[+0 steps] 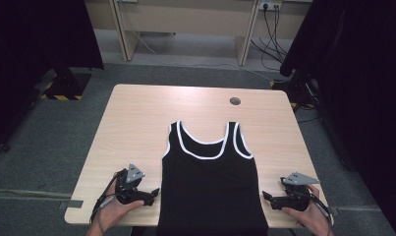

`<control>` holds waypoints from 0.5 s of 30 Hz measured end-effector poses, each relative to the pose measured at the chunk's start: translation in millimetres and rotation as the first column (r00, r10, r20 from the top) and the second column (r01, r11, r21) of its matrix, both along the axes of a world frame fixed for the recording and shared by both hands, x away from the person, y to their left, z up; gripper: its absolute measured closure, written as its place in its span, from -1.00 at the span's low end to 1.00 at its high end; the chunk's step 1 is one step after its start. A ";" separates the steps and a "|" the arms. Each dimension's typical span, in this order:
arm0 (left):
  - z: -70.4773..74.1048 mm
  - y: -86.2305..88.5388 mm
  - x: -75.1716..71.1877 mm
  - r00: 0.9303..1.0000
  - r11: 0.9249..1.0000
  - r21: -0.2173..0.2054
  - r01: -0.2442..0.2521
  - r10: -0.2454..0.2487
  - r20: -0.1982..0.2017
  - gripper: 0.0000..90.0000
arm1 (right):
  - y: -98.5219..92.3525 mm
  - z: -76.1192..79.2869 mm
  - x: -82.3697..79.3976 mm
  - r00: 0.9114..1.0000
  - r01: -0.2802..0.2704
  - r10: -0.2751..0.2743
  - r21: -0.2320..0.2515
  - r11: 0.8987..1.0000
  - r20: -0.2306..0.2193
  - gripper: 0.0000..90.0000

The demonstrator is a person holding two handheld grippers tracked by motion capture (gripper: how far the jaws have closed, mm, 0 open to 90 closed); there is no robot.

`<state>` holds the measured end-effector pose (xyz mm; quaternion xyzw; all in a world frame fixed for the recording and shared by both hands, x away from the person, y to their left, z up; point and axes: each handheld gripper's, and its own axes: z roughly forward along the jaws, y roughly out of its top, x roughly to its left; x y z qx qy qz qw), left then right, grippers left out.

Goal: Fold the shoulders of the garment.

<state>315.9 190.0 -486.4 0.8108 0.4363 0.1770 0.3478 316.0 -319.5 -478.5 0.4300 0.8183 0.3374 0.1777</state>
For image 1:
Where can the black stand base striped tape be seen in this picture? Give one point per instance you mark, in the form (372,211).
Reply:
(67,87)

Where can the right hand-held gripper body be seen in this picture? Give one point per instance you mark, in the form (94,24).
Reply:
(297,200)

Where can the person's left hand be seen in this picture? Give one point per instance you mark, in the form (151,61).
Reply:
(112,213)

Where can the black tank top white trim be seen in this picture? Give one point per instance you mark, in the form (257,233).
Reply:
(212,190)

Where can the black curtain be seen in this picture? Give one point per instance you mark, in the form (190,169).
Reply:
(359,82)
(28,65)

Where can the white power strip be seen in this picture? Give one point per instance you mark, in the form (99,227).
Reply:
(270,4)

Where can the grey floor tape strip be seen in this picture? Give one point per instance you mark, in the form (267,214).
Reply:
(71,204)

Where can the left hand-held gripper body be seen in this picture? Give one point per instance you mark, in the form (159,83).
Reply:
(130,190)

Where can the beige wooden desk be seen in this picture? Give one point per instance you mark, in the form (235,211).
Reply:
(185,16)

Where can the person's right hand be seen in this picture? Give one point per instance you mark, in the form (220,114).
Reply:
(313,218)

